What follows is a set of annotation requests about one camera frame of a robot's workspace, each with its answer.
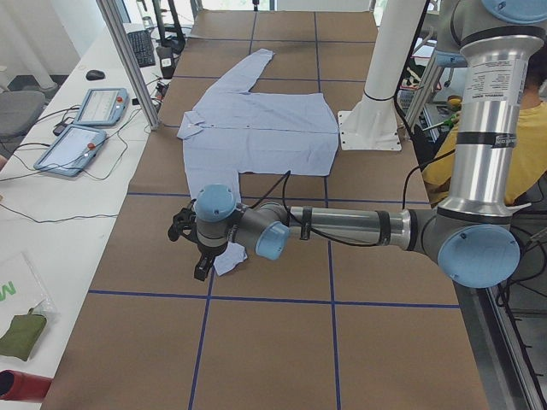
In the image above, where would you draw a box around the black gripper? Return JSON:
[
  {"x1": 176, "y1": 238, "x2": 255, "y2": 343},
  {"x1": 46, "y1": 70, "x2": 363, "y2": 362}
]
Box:
[{"x1": 194, "y1": 241, "x2": 226, "y2": 281}]

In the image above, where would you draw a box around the light blue striped shirt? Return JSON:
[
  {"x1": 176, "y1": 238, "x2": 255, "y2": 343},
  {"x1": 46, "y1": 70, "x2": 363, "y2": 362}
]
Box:
[{"x1": 177, "y1": 48, "x2": 340, "y2": 278}]

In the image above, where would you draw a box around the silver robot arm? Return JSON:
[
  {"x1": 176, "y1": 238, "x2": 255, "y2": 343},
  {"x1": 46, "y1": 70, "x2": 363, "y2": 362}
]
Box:
[{"x1": 190, "y1": 1, "x2": 546, "y2": 288}]

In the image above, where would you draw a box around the lower teach pendant tablet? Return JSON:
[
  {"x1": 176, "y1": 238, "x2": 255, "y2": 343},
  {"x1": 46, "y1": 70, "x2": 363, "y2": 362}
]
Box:
[{"x1": 33, "y1": 125, "x2": 107, "y2": 178}]

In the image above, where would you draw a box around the teach pendant tablet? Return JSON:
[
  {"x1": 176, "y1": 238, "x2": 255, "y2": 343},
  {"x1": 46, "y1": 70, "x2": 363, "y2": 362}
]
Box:
[
  {"x1": 73, "y1": 88, "x2": 128, "y2": 127},
  {"x1": 33, "y1": 125, "x2": 107, "y2": 178}
]

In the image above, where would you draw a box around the upper teach pendant tablet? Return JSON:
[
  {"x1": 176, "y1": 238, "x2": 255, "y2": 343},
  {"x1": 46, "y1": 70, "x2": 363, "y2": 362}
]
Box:
[{"x1": 73, "y1": 88, "x2": 128, "y2": 127}]

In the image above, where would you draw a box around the green cloth pouch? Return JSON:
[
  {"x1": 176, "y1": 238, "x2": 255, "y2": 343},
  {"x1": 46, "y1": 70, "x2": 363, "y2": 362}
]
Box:
[{"x1": 1, "y1": 313, "x2": 47, "y2": 361}]

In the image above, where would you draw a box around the black computer mouse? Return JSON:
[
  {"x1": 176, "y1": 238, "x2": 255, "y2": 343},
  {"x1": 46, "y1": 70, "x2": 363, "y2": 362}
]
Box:
[{"x1": 85, "y1": 69, "x2": 106, "y2": 81}]

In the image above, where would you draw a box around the red cylinder object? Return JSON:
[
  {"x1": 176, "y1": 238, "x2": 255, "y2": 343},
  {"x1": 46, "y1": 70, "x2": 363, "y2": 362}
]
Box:
[{"x1": 1, "y1": 370, "x2": 52, "y2": 403}]

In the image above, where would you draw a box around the black keyboard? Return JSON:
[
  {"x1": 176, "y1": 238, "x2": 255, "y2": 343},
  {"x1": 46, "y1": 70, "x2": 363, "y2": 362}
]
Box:
[{"x1": 126, "y1": 30, "x2": 156, "y2": 67}]

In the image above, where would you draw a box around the person in yellow shirt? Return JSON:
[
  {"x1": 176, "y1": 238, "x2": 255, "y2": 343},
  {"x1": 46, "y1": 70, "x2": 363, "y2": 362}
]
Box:
[{"x1": 422, "y1": 44, "x2": 546, "y2": 206}]

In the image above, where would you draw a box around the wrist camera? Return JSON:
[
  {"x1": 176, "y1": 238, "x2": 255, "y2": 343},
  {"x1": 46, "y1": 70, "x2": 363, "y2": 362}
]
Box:
[{"x1": 168, "y1": 208, "x2": 197, "y2": 243}]

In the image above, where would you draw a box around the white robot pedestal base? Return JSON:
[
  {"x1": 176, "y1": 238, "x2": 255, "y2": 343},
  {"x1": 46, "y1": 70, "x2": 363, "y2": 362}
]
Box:
[{"x1": 338, "y1": 0, "x2": 428, "y2": 151}]

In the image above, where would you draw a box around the aluminium frame post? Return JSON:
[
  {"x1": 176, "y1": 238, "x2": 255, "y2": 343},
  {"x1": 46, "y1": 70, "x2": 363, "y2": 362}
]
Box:
[{"x1": 96, "y1": 0, "x2": 160, "y2": 131}]

